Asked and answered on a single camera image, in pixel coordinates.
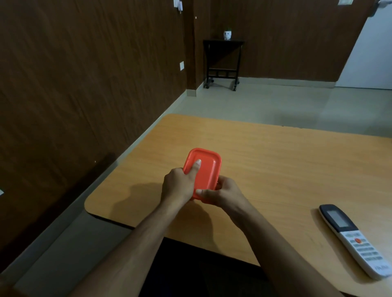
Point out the person's right forearm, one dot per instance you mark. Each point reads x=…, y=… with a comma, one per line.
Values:
x=275, y=260

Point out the black side table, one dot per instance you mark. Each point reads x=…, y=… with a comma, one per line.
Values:
x=223, y=46

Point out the white plant pot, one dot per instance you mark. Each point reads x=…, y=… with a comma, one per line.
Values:
x=227, y=35

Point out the person's left forearm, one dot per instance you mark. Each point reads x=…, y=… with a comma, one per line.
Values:
x=128, y=254

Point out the person's left hand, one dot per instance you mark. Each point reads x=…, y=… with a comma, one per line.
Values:
x=179, y=185

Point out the low wooden table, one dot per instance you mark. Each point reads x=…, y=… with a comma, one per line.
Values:
x=291, y=168

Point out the white wall socket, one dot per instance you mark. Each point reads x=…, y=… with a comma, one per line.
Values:
x=182, y=65

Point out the person's legs in dark trousers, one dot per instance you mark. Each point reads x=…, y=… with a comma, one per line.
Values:
x=199, y=272

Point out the white door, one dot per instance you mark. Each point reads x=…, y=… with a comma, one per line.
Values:
x=370, y=58

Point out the white switch with plug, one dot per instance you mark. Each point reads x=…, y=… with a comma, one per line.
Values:
x=178, y=4

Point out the white remote control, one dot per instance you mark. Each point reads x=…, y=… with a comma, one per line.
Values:
x=358, y=241

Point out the person's right hand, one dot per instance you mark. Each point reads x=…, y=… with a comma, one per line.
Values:
x=225, y=194

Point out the small red lid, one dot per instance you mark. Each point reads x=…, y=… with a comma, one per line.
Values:
x=206, y=171

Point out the white switch plate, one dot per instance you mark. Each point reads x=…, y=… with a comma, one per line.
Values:
x=345, y=2

